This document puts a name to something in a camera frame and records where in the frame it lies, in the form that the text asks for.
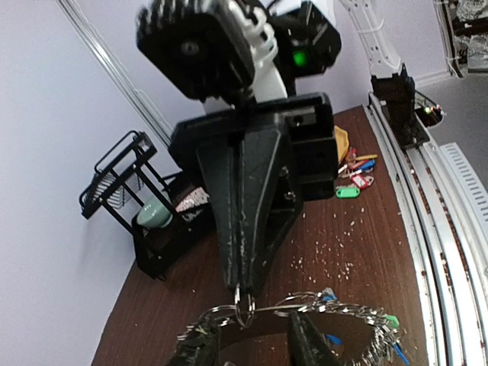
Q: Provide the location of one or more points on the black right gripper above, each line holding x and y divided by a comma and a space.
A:
276, 149

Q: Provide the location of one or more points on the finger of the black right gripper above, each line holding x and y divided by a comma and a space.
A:
221, 213

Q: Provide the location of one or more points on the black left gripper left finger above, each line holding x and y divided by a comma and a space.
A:
200, 347

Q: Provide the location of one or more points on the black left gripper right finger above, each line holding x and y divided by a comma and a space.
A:
307, 346

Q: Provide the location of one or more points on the grey disc keyring organizer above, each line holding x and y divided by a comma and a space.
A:
385, 340

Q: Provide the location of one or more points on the green key tag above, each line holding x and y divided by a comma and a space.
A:
347, 192

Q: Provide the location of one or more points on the pink patterned dish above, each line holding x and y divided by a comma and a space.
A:
194, 199

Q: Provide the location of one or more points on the teal ceramic bowl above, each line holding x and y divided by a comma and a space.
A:
154, 214

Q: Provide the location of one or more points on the red key tag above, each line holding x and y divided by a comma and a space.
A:
362, 181

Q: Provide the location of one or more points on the yellow dotted plate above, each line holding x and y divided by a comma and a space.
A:
342, 143

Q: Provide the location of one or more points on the blue key tag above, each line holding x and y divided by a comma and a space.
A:
365, 166

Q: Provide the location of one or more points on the yellow key tag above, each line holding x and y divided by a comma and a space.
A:
366, 157

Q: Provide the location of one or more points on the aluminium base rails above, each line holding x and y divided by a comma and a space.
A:
445, 220

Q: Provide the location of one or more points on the black wire dish rack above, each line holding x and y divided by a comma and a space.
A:
123, 181

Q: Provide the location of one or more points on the right aluminium frame post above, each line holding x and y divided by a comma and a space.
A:
111, 64

